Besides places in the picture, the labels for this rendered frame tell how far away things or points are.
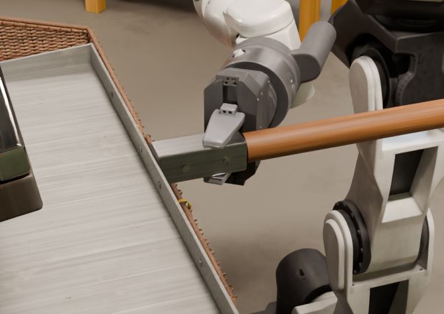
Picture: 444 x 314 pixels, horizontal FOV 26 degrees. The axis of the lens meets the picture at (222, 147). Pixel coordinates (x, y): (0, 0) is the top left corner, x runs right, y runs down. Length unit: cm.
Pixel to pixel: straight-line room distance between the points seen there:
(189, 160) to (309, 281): 129
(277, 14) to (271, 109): 13
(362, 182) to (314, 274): 48
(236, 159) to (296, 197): 216
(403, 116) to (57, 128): 36
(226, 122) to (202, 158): 5
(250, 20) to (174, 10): 338
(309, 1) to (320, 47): 288
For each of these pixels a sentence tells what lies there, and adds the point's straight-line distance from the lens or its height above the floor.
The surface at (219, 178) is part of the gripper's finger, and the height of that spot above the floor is 120.
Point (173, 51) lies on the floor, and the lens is 407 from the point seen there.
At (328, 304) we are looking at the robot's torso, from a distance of 213.
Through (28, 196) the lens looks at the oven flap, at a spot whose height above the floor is 140.
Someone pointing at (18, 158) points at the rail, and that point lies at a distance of 54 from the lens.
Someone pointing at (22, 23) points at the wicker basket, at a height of 76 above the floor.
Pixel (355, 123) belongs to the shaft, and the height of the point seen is 123.
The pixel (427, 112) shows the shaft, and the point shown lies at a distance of 102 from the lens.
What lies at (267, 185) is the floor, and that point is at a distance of 315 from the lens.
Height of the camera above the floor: 170
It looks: 30 degrees down
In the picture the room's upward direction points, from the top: straight up
